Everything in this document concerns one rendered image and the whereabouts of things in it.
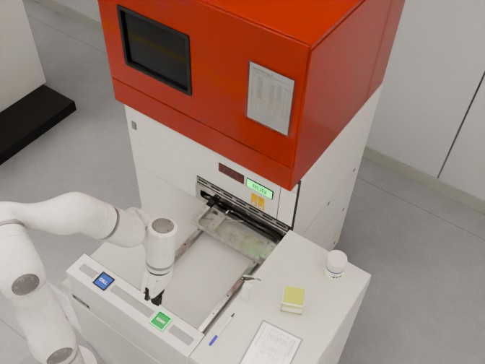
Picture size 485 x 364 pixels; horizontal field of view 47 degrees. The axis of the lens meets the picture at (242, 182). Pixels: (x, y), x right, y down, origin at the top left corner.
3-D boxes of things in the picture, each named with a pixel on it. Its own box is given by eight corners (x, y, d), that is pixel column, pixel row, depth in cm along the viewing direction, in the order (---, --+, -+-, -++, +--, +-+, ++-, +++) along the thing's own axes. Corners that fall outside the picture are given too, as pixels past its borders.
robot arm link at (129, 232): (66, 209, 140) (136, 235, 166) (100, 246, 132) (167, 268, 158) (88, 180, 140) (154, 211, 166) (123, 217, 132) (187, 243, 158)
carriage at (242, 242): (202, 211, 229) (202, 206, 227) (276, 254, 216) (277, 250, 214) (190, 223, 225) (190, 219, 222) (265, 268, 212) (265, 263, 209)
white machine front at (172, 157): (137, 159, 251) (126, 90, 221) (290, 246, 222) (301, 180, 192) (133, 163, 250) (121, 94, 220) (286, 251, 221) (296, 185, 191)
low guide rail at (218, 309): (268, 245, 222) (268, 241, 220) (272, 248, 222) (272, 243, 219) (191, 341, 194) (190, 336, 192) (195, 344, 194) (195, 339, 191)
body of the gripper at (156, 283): (161, 247, 167) (159, 272, 174) (138, 266, 160) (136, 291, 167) (180, 259, 164) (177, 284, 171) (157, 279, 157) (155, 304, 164)
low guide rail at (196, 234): (213, 214, 232) (213, 209, 230) (217, 217, 231) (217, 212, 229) (133, 300, 204) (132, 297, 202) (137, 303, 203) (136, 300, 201)
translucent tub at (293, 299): (282, 293, 192) (284, 283, 187) (304, 297, 191) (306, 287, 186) (279, 313, 187) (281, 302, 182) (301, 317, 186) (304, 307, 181)
